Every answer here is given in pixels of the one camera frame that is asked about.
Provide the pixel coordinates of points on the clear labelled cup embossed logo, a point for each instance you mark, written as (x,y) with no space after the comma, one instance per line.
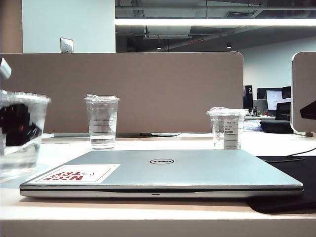
(24,158)

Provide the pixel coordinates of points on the black computer monitor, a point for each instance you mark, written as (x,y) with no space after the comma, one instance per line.
(274,98)

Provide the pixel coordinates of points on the wide brown desk divider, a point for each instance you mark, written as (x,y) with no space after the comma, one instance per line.
(160,93)

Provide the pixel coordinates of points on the black round pouch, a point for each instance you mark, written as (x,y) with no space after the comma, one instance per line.
(276,126)

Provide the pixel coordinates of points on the black ceiling spot lamp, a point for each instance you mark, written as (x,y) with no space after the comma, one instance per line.
(229,46)

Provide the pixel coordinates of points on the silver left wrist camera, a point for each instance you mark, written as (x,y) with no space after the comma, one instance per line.
(4,69)

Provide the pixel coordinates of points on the metal wall plate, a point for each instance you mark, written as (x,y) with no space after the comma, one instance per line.
(67,45)

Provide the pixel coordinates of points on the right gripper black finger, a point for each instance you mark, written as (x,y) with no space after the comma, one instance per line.
(310,110)

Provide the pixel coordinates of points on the black sign with numeral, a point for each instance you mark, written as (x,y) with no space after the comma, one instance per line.
(248,98)

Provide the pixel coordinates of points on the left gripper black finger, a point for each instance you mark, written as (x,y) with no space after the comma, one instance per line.
(14,123)

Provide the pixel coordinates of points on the tall clear unlabelled plastic cup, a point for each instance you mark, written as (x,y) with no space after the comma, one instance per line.
(102,138)

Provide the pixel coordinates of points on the grey oval stand base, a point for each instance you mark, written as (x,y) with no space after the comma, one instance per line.
(165,134)

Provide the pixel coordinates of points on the blue patterned bag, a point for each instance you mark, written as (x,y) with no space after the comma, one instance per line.
(251,127)

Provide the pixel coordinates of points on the silver Dell laptop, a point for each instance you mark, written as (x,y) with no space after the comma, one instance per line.
(197,170)

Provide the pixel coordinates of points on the long ceiling light strip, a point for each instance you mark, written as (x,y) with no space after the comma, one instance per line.
(197,22)

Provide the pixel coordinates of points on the short clear labelled dome-lid cup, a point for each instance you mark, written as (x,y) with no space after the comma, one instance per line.
(217,133)

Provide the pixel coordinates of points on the black desk mat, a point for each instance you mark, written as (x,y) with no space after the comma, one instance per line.
(296,197)

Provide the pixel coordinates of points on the black office chair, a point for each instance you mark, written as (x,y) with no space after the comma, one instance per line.
(282,109)

